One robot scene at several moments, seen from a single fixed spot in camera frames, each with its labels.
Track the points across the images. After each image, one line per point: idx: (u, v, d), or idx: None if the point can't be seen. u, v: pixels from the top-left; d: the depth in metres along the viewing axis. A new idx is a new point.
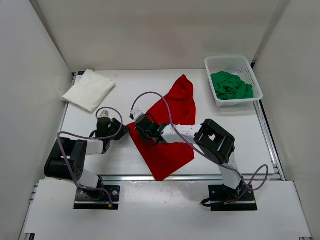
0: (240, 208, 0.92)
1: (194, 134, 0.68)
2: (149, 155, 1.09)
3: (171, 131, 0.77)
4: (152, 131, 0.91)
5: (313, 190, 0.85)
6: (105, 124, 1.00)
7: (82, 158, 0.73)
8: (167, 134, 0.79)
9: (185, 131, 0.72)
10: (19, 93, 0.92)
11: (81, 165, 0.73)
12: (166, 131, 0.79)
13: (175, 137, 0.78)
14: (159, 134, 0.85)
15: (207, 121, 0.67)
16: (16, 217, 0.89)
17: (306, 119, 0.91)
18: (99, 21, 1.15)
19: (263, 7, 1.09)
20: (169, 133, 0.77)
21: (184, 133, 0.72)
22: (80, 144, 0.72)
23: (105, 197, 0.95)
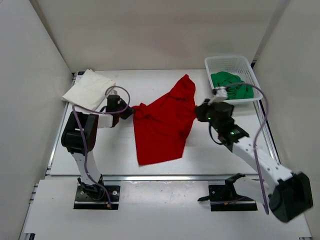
0: (242, 208, 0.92)
1: (278, 178, 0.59)
2: (136, 139, 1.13)
3: (248, 149, 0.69)
4: (223, 128, 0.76)
5: (313, 190, 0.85)
6: (114, 100, 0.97)
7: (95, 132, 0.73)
8: (240, 147, 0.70)
9: (266, 165, 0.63)
10: (19, 94, 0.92)
11: (94, 139, 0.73)
12: (242, 144, 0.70)
13: (246, 156, 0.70)
14: (229, 136, 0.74)
15: (302, 176, 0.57)
16: (16, 217, 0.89)
17: (307, 119, 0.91)
18: (99, 21, 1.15)
19: (264, 7, 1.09)
20: (244, 149, 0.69)
21: (265, 167, 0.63)
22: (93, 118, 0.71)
23: (105, 197, 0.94)
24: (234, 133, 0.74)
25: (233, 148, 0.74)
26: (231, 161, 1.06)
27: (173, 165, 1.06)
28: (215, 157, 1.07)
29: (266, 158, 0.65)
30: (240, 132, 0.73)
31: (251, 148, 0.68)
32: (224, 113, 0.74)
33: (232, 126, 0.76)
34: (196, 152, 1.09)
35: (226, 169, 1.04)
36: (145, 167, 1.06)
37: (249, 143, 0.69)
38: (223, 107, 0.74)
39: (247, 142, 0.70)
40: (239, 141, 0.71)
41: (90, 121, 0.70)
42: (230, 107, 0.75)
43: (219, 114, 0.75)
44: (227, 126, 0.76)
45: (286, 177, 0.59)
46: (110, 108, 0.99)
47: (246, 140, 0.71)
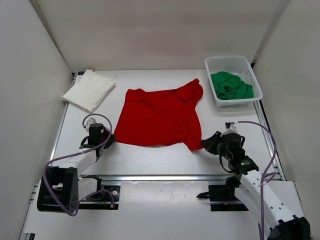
0: (242, 208, 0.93)
1: (279, 221, 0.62)
2: (130, 121, 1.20)
3: (255, 184, 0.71)
4: (234, 158, 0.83)
5: (313, 190, 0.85)
6: (97, 129, 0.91)
7: (76, 187, 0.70)
8: (248, 180, 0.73)
9: (270, 204, 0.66)
10: (19, 93, 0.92)
11: (76, 195, 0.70)
12: (250, 178, 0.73)
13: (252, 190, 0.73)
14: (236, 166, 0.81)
15: (304, 224, 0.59)
16: (16, 217, 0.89)
17: (307, 119, 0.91)
18: (99, 21, 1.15)
19: (263, 7, 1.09)
20: (251, 183, 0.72)
21: (269, 205, 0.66)
22: (70, 173, 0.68)
23: (105, 197, 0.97)
24: (244, 164, 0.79)
25: (241, 180, 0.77)
26: None
27: (173, 165, 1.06)
28: (215, 157, 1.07)
29: (271, 197, 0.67)
30: (250, 165, 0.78)
31: (259, 184, 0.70)
32: (234, 143, 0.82)
33: (243, 157, 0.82)
34: (196, 152, 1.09)
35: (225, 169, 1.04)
36: (145, 167, 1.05)
37: (257, 178, 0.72)
38: (234, 138, 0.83)
39: (255, 177, 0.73)
40: (247, 174, 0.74)
41: (67, 178, 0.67)
42: (240, 138, 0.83)
43: (229, 145, 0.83)
44: (238, 156, 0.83)
45: (287, 220, 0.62)
46: (93, 139, 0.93)
47: (257, 175, 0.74)
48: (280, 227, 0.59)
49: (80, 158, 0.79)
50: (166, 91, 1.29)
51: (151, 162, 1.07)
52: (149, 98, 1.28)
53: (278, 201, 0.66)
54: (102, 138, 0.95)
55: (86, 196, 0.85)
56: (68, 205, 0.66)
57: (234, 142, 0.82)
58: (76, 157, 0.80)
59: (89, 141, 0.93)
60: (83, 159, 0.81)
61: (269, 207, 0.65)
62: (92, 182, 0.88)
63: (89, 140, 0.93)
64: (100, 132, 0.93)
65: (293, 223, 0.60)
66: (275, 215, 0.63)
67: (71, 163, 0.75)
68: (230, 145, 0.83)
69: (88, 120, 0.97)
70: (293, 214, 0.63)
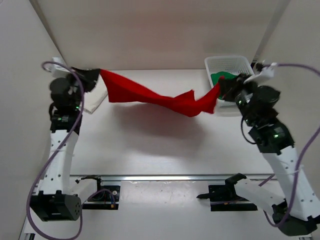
0: (242, 208, 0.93)
1: (308, 217, 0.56)
2: (117, 91, 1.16)
3: (289, 169, 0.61)
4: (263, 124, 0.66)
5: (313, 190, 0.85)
6: (63, 94, 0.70)
7: (72, 199, 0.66)
8: (280, 162, 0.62)
9: (302, 196, 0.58)
10: (19, 93, 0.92)
11: (76, 202, 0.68)
12: (285, 157, 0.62)
13: (281, 173, 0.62)
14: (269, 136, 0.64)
15: None
16: (16, 217, 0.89)
17: (306, 119, 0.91)
18: (99, 21, 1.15)
19: (263, 7, 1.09)
20: (285, 167, 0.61)
21: (300, 197, 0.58)
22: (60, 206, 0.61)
23: (106, 197, 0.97)
24: (277, 136, 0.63)
25: (267, 155, 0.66)
26: (231, 161, 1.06)
27: (173, 165, 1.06)
28: (215, 158, 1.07)
29: (303, 186, 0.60)
30: (284, 133, 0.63)
31: (292, 170, 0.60)
32: (268, 105, 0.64)
33: (273, 120, 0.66)
34: (196, 152, 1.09)
35: (225, 169, 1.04)
36: (145, 167, 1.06)
37: (292, 160, 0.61)
38: (271, 98, 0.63)
39: (290, 158, 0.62)
40: (281, 153, 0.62)
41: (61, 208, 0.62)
42: (276, 98, 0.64)
43: (261, 106, 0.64)
44: (268, 119, 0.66)
45: (317, 216, 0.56)
46: (64, 107, 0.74)
47: (291, 154, 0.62)
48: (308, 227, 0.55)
49: (61, 168, 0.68)
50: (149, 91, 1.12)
51: (151, 162, 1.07)
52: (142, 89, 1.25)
53: (310, 191, 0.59)
54: (75, 99, 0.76)
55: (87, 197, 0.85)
56: (74, 217, 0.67)
57: (270, 103, 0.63)
58: (56, 166, 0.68)
59: (60, 109, 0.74)
60: (66, 160, 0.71)
61: (299, 199, 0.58)
62: (92, 182, 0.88)
63: (59, 108, 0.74)
64: (67, 95, 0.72)
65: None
66: (305, 209, 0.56)
67: (56, 181, 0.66)
68: (258, 105, 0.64)
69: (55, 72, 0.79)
70: None
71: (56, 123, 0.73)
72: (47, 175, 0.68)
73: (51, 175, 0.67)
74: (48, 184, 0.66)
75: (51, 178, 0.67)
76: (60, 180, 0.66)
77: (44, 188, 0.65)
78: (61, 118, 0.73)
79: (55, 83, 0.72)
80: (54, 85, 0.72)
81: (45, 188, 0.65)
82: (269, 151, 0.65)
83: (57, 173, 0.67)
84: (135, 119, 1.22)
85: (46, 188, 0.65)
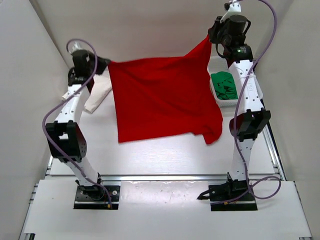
0: (241, 207, 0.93)
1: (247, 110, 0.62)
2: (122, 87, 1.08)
3: (242, 73, 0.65)
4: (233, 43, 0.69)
5: (313, 190, 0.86)
6: (82, 58, 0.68)
7: (81, 135, 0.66)
8: (236, 69, 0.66)
9: (246, 94, 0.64)
10: (19, 94, 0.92)
11: (84, 140, 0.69)
12: (241, 66, 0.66)
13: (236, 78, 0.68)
14: (233, 53, 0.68)
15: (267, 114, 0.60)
16: (16, 217, 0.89)
17: (307, 119, 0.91)
18: (99, 22, 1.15)
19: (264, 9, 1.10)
20: (239, 73, 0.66)
21: (245, 95, 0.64)
22: (73, 128, 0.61)
23: (105, 197, 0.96)
24: (240, 52, 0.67)
25: (230, 67, 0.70)
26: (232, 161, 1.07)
27: (173, 165, 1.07)
28: (216, 157, 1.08)
29: (250, 88, 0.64)
30: (246, 52, 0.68)
31: (245, 74, 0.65)
32: (238, 26, 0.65)
33: (242, 43, 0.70)
34: (196, 152, 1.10)
35: (225, 169, 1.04)
36: (146, 167, 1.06)
37: (247, 69, 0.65)
38: (239, 19, 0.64)
39: (245, 67, 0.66)
40: (239, 62, 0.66)
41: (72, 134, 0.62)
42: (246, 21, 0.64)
43: (231, 27, 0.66)
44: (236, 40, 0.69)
45: (255, 110, 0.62)
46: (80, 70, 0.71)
47: (247, 64, 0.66)
48: (245, 116, 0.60)
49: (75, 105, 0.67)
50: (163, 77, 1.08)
51: (150, 162, 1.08)
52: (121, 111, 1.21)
53: (255, 94, 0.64)
54: (91, 69, 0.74)
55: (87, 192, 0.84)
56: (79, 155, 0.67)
57: (238, 24, 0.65)
58: (69, 103, 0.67)
59: (75, 72, 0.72)
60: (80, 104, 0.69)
61: (244, 96, 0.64)
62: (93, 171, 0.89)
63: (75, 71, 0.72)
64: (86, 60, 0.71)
65: (258, 114, 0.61)
66: (246, 104, 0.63)
67: (68, 114, 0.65)
68: (229, 26, 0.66)
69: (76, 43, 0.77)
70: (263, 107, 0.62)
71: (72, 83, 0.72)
72: (61, 111, 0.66)
73: (64, 110, 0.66)
74: (61, 117, 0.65)
75: (64, 113, 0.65)
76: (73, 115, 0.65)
77: (57, 119, 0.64)
78: (77, 79, 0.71)
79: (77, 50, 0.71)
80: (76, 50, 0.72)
81: (59, 120, 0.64)
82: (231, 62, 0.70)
83: (70, 107, 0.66)
84: None
85: (59, 116, 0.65)
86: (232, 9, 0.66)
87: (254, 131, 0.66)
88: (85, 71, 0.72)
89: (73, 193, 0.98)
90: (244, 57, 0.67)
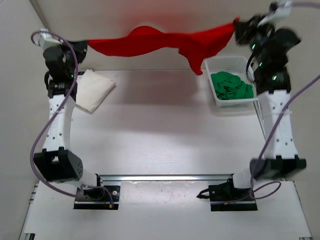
0: (242, 208, 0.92)
1: (277, 155, 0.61)
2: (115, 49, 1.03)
3: (275, 108, 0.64)
4: (269, 65, 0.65)
5: (313, 190, 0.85)
6: (58, 60, 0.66)
7: (75, 160, 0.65)
8: (268, 101, 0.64)
9: (278, 136, 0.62)
10: (19, 94, 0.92)
11: (78, 163, 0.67)
12: (274, 98, 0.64)
13: (266, 111, 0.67)
14: (269, 80, 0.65)
15: (301, 164, 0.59)
16: (16, 217, 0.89)
17: (306, 119, 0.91)
18: (99, 21, 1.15)
19: (263, 9, 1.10)
20: (271, 107, 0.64)
21: (276, 137, 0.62)
22: (64, 156, 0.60)
23: (106, 197, 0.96)
24: (276, 79, 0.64)
25: (260, 95, 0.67)
26: (231, 160, 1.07)
27: (173, 165, 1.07)
28: (215, 157, 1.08)
29: (283, 129, 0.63)
30: (283, 79, 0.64)
31: (278, 111, 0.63)
32: (282, 47, 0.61)
33: (280, 67, 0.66)
34: (196, 151, 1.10)
35: (225, 169, 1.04)
36: (146, 167, 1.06)
37: (281, 103, 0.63)
38: (286, 40, 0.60)
39: (279, 100, 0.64)
40: (273, 94, 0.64)
41: (64, 162, 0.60)
42: (293, 43, 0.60)
43: (274, 46, 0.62)
44: (275, 65, 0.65)
45: (286, 157, 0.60)
46: (58, 75, 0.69)
47: (282, 98, 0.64)
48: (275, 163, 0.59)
49: (62, 125, 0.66)
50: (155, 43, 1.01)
51: (150, 162, 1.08)
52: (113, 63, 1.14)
53: (289, 136, 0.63)
54: (69, 68, 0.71)
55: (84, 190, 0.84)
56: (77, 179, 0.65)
57: (283, 46, 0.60)
58: (56, 126, 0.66)
59: (54, 77, 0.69)
60: (65, 122, 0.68)
61: (275, 139, 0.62)
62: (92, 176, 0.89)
63: (52, 76, 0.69)
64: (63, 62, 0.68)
65: (290, 161, 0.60)
66: (277, 147, 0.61)
67: (57, 139, 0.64)
68: (271, 45, 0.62)
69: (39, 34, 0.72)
70: (295, 153, 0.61)
71: (52, 90, 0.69)
72: (48, 135, 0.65)
73: (52, 134, 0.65)
74: (50, 142, 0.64)
75: (52, 137, 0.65)
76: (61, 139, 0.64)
77: (46, 146, 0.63)
78: (57, 86, 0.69)
79: (48, 52, 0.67)
80: (48, 52, 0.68)
81: (48, 147, 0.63)
82: (263, 90, 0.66)
83: (57, 130, 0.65)
84: (135, 118, 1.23)
85: (47, 142, 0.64)
86: (281, 12, 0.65)
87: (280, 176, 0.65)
88: (64, 74, 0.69)
89: (73, 192, 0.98)
90: (278, 86, 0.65)
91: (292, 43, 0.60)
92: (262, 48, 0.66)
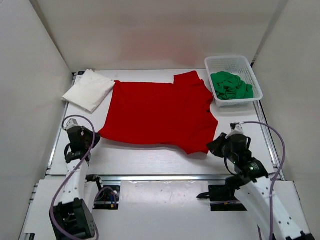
0: (241, 208, 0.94)
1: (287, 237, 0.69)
2: (117, 125, 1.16)
3: (264, 192, 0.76)
4: (241, 161, 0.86)
5: (313, 190, 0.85)
6: (77, 132, 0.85)
7: (88, 214, 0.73)
8: (257, 189, 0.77)
9: (278, 218, 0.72)
10: (18, 94, 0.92)
11: (91, 218, 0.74)
12: (259, 186, 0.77)
13: (260, 198, 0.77)
14: (248, 171, 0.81)
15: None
16: (16, 218, 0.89)
17: (305, 118, 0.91)
18: (98, 21, 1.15)
19: (263, 8, 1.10)
20: (261, 193, 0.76)
21: (278, 220, 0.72)
22: (78, 208, 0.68)
23: (105, 197, 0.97)
24: (253, 169, 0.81)
25: (248, 185, 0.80)
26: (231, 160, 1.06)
27: (173, 165, 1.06)
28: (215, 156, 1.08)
29: (280, 211, 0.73)
30: (258, 168, 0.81)
31: (267, 194, 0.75)
32: (240, 144, 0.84)
33: (250, 159, 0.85)
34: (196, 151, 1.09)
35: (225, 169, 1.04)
36: (145, 166, 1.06)
37: (267, 188, 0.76)
38: (240, 139, 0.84)
39: (264, 186, 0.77)
40: (256, 182, 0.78)
41: (78, 213, 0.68)
42: (245, 140, 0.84)
43: (235, 146, 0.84)
44: (244, 159, 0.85)
45: (295, 236, 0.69)
46: (76, 145, 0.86)
47: (265, 183, 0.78)
48: None
49: (77, 180, 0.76)
50: (156, 115, 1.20)
51: (150, 162, 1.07)
52: (112, 112, 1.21)
53: (286, 216, 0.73)
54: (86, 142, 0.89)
55: (93, 199, 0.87)
56: (89, 233, 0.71)
57: (241, 143, 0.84)
58: (73, 181, 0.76)
59: (73, 148, 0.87)
60: (81, 178, 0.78)
61: (278, 222, 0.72)
62: (92, 183, 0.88)
63: (72, 147, 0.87)
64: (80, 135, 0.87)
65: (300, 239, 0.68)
66: (284, 230, 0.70)
67: (73, 192, 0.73)
68: (233, 145, 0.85)
69: (69, 122, 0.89)
70: (300, 230, 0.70)
71: (69, 157, 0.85)
72: (64, 191, 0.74)
73: (68, 189, 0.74)
74: (65, 196, 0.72)
75: (68, 191, 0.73)
76: (77, 192, 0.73)
77: (62, 199, 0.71)
78: (74, 153, 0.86)
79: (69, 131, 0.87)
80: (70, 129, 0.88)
81: (64, 200, 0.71)
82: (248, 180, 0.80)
83: (73, 186, 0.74)
84: None
85: (64, 196, 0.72)
86: (237, 131, 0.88)
87: None
88: (82, 143, 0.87)
89: None
90: (258, 174, 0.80)
91: (245, 141, 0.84)
92: (227, 151, 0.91)
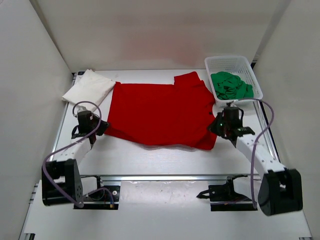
0: (242, 208, 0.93)
1: (269, 169, 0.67)
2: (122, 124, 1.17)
3: (249, 142, 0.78)
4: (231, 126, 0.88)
5: (313, 190, 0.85)
6: (86, 116, 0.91)
7: (78, 177, 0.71)
8: (242, 141, 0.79)
9: (261, 157, 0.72)
10: (18, 94, 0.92)
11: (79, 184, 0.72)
12: (245, 139, 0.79)
13: (247, 150, 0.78)
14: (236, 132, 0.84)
15: (295, 174, 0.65)
16: (16, 218, 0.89)
17: (306, 119, 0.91)
18: (99, 21, 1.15)
19: (264, 8, 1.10)
20: (246, 143, 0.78)
21: (260, 159, 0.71)
22: (69, 165, 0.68)
23: (105, 197, 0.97)
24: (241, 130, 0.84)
25: (237, 143, 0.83)
26: (231, 160, 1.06)
27: (173, 165, 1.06)
28: (215, 156, 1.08)
29: (263, 153, 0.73)
30: (246, 129, 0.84)
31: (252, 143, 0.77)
32: (232, 112, 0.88)
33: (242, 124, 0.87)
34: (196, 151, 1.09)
35: (225, 169, 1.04)
36: (145, 166, 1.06)
37: (252, 139, 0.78)
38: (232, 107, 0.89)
39: (250, 138, 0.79)
40: (243, 136, 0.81)
41: (68, 170, 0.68)
42: (237, 109, 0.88)
43: (227, 113, 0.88)
44: (234, 125, 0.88)
45: (277, 170, 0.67)
46: (84, 126, 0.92)
47: (250, 136, 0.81)
48: (270, 174, 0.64)
49: (76, 149, 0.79)
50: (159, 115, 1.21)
51: (150, 162, 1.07)
52: (117, 111, 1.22)
53: (269, 157, 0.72)
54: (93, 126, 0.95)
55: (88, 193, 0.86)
56: (75, 195, 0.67)
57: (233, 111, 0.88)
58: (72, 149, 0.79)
59: (80, 129, 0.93)
60: (79, 150, 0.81)
61: (261, 161, 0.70)
62: (92, 180, 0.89)
63: (79, 128, 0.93)
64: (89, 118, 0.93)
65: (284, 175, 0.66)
66: (266, 166, 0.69)
67: (68, 155, 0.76)
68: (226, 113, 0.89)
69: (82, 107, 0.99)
70: (284, 167, 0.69)
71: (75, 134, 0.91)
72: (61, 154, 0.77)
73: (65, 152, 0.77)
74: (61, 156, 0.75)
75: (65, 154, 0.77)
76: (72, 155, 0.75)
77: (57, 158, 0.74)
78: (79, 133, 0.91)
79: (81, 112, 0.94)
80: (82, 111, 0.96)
81: (58, 158, 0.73)
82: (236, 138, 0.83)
83: (70, 151, 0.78)
84: None
85: (60, 157, 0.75)
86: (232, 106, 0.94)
87: (291, 203, 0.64)
88: (88, 126, 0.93)
89: None
90: (246, 132, 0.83)
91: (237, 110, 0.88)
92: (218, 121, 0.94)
